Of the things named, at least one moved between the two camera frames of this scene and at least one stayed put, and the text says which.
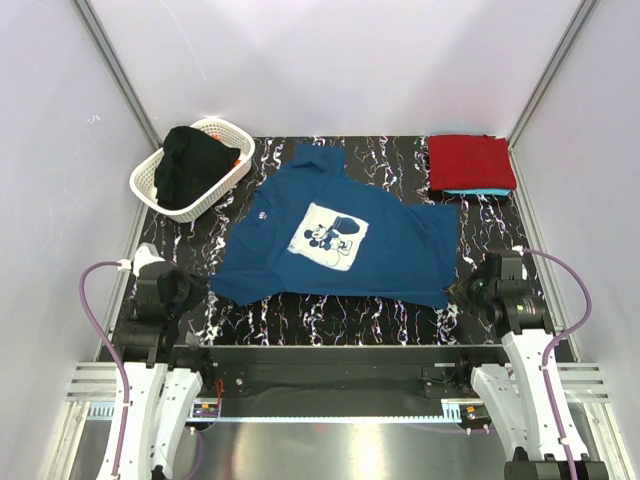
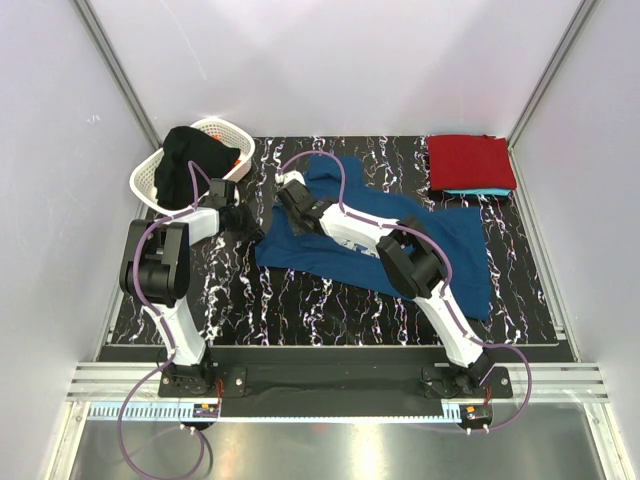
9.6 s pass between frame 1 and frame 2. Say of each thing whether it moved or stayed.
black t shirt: stayed
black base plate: stayed
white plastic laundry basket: stayed
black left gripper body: moved
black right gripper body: moved
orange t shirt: stayed
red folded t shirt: stayed
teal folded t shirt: stayed
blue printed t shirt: moved
